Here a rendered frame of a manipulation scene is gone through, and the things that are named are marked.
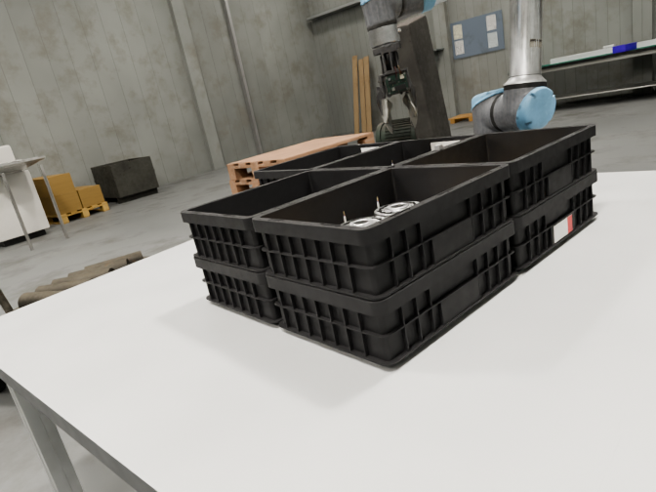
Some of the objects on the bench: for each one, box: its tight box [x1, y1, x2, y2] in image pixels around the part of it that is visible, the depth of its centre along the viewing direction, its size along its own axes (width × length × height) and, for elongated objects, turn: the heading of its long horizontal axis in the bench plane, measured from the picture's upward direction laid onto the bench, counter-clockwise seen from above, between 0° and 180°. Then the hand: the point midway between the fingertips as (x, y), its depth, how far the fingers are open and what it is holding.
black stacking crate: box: [509, 171, 598, 272], centre depth 118 cm, size 40×30×12 cm
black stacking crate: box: [193, 257, 283, 324], centre depth 117 cm, size 40×30×12 cm
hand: (402, 126), depth 129 cm, fingers open, 5 cm apart
